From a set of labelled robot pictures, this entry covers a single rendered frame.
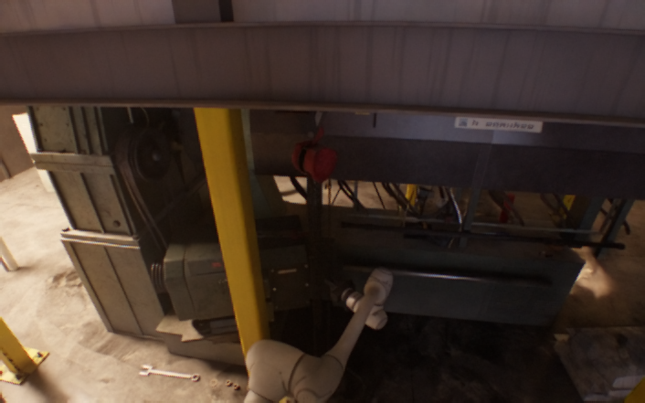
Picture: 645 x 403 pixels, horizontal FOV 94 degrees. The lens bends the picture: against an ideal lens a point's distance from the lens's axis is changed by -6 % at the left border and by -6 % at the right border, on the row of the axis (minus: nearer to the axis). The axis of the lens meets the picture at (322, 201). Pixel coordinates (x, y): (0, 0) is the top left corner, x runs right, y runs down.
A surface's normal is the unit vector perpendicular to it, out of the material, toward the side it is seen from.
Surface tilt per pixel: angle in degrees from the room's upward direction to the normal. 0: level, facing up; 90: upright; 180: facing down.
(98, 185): 90
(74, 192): 90
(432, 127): 78
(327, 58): 90
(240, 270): 90
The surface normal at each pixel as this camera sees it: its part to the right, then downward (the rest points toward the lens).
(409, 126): -0.14, 0.30
